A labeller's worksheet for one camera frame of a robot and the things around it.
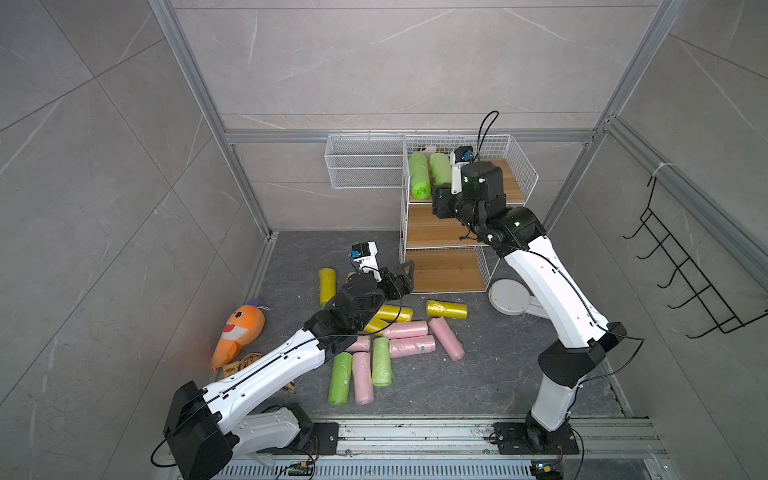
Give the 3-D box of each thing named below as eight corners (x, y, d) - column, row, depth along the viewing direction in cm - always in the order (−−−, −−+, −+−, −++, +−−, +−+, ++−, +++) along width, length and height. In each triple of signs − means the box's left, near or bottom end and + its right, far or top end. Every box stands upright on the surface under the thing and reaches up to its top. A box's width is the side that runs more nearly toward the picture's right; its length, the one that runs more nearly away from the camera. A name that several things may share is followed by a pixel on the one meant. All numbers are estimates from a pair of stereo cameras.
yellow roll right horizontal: (427, 320, 97) (428, 313, 93) (426, 308, 100) (427, 300, 96) (466, 320, 97) (469, 313, 93) (463, 308, 100) (466, 300, 96)
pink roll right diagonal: (453, 364, 87) (455, 360, 85) (427, 324, 95) (428, 320, 93) (467, 356, 89) (469, 352, 87) (440, 318, 97) (441, 314, 95)
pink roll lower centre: (390, 359, 88) (390, 353, 85) (388, 345, 91) (388, 339, 88) (435, 353, 89) (436, 347, 86) (431, 339, 92) (433, 333, 89)
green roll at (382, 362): (371, 386, 84) (371, 382, 81) (373, 342, 92) (373, 337, 89) (391, 386, 84) (391, 382, 81) (391, 342, 92) (391, 337, 89)
